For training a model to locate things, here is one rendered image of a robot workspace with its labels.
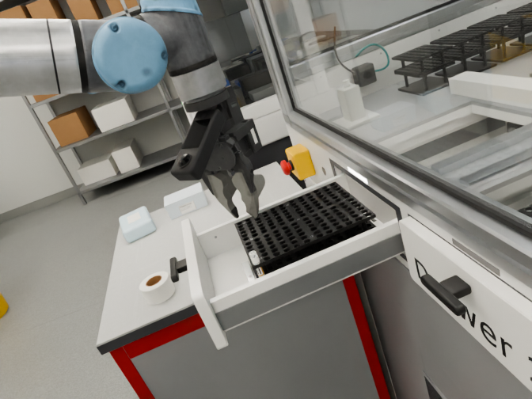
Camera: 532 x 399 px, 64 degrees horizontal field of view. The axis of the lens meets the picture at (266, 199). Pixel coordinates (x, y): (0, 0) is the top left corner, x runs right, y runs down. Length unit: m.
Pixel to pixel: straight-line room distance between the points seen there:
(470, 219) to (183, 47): 0.43
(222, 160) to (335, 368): 0.69
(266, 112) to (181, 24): 0.95
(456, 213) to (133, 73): 0.38
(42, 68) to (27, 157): 4.92
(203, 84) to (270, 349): 0.66
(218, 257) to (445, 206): 0.50
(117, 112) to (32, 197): 1.60
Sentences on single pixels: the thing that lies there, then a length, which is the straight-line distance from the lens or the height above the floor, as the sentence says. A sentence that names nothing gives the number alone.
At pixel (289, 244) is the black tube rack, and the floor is 0.90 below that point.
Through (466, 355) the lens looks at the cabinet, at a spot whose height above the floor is 0.72.
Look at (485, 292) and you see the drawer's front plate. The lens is 0.53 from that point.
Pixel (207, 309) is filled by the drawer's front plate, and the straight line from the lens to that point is 0.66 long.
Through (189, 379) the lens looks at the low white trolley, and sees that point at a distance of 1.09.
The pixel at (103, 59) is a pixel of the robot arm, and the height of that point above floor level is 1.26.
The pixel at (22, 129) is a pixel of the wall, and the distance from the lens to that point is 5.32.
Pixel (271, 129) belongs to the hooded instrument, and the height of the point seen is 0.85.
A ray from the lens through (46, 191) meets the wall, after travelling 5.48.
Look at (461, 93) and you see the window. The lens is 0.48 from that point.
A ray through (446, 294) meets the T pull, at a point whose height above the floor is 0.91.
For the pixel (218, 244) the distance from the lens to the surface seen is 0.90.
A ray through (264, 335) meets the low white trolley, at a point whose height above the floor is 0.59.
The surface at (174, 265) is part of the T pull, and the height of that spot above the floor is 0.91.
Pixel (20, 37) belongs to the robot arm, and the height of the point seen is 1.31.
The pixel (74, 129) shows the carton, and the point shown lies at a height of 0.74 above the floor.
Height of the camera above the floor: 1.27
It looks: 24 degrees down
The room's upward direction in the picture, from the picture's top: 20 degrees counter-clockwise
